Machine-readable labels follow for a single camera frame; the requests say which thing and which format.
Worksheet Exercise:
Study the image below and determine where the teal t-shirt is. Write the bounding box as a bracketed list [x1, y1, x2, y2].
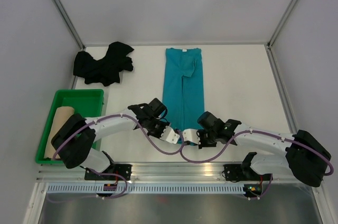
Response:
[162, 48, 204, 131]

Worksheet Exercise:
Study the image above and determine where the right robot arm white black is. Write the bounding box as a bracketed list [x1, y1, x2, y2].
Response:
[197, 111, 334, 188]

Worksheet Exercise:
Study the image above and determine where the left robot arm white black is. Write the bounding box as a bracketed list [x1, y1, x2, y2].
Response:
[51, 98, 180, 181]

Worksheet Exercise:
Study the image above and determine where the black t-shirt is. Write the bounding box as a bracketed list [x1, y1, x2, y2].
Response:
[73, 42, 134, 87]

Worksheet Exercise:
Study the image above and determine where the green plastic tray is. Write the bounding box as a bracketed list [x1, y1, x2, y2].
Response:
[35, 89, 104, 164]

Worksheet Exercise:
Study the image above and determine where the rolled beige t-shirt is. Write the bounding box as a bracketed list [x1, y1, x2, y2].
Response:
[44, 106, 74, 159]

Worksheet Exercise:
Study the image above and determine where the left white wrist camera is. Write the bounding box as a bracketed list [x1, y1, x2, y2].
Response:
[160, 126, 180, 144]

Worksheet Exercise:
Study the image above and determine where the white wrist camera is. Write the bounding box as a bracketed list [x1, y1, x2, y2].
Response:
[160, 126, 180, 144]
[183, 129, 200, 145]

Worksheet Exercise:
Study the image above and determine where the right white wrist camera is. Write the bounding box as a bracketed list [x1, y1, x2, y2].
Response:
[183, 129, 200, 145]

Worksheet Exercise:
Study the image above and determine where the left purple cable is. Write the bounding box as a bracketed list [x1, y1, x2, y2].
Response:
[47, 114, 185, 203]

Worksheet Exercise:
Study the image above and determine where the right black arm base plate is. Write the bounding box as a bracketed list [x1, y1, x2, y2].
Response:
[222, 164, 271, 182]

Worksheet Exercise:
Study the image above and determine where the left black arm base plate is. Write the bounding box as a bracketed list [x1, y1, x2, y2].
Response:
[84, 164, 132, 181]

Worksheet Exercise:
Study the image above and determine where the white slotted cable duct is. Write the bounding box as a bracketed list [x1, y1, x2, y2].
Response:
[47, 183, 261, 194]

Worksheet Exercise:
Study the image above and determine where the aluminium frame rail front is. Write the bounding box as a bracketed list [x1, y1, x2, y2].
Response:
[36, 162, 324, 182]

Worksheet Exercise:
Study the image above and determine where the left aluminium corner post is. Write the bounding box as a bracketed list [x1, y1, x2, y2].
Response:
[51, 0, 86, 50]

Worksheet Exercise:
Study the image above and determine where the aluminium corner post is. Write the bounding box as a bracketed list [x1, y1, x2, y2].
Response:
[51, 0, 86, 50]
[266, 0, 299, 50]

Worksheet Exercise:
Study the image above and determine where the right aluminium corner post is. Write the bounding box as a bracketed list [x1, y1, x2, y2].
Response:
[266, 0, 299, 50]

